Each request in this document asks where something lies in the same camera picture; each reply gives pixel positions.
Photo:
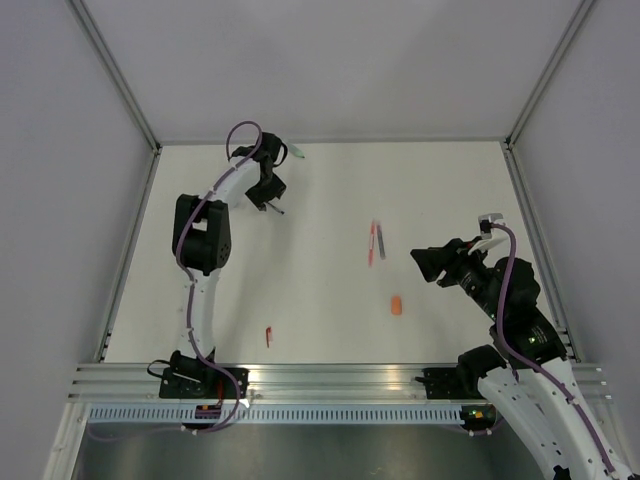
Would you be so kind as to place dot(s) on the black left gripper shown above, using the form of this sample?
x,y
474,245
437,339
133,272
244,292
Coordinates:
x,y
278,188

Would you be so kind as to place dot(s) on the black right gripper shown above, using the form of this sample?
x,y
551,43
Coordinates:
x,y
452,255

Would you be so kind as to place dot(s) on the blue gel pen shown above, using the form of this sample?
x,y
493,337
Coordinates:
x,y
276,209

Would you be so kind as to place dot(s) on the purple grey marker pen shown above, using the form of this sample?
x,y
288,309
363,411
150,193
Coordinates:
x,y
380,240

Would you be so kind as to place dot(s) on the orange highlighter cap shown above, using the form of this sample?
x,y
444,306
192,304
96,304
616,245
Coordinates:
x,y
396,307

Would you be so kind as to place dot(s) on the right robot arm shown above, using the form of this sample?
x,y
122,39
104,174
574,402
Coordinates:
x,y
526,373

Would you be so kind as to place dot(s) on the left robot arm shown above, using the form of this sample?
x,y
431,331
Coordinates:
x,y
201,245

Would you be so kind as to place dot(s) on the green highlighter pen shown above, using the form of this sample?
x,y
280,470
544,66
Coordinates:
x,y
295,151

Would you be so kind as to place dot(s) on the red pen cap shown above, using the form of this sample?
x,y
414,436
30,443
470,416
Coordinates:
x,y
268,336

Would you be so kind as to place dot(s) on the white slotted cable duct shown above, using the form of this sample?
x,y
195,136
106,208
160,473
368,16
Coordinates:
x,y
279,414

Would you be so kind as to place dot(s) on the left aluminium frame post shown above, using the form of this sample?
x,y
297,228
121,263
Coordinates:
x,y
101,49

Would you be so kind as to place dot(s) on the aluminium frame post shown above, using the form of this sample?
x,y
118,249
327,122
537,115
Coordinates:
x,y
101,49
569,35

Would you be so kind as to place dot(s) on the aluminium mounting rail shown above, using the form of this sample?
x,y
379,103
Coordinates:
x,y
267,383

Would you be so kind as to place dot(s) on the right aluminium frame post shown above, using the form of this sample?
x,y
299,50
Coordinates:
x,y
569,35

